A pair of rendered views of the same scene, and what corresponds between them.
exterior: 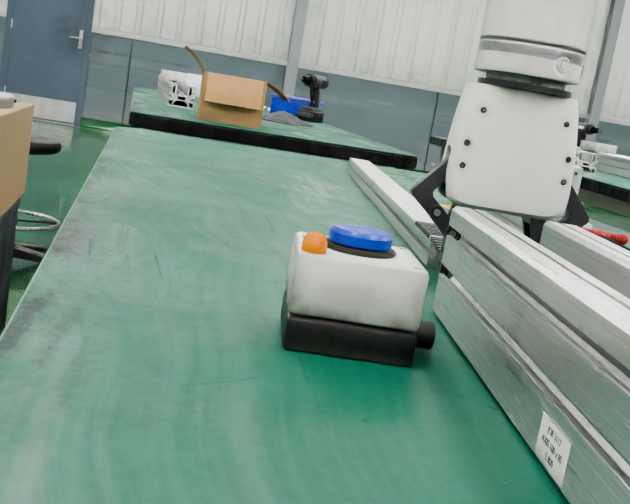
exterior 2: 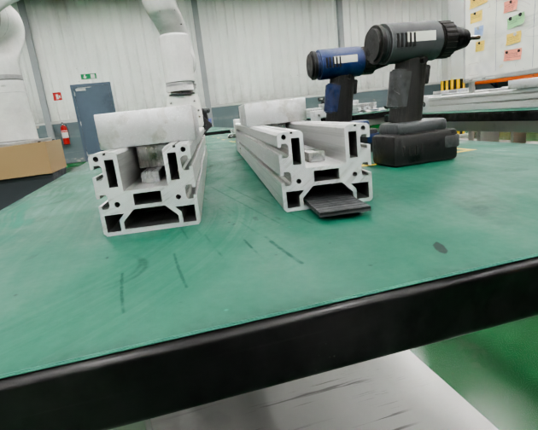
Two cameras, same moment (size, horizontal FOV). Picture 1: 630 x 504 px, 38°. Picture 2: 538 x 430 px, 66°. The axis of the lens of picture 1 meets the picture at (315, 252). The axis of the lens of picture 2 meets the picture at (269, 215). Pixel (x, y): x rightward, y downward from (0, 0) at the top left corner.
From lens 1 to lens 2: 0.62 m
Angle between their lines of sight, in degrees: 4
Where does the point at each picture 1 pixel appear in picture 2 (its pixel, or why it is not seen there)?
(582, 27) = (187, 74)
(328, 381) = not seen: hidden behind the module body
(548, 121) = (189, 101)
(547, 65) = (181, 87)
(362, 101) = not seen: hidden behind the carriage
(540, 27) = (175, 78)
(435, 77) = (271, 95)
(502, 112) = (175, 102)
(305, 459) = not seen: hidden behind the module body
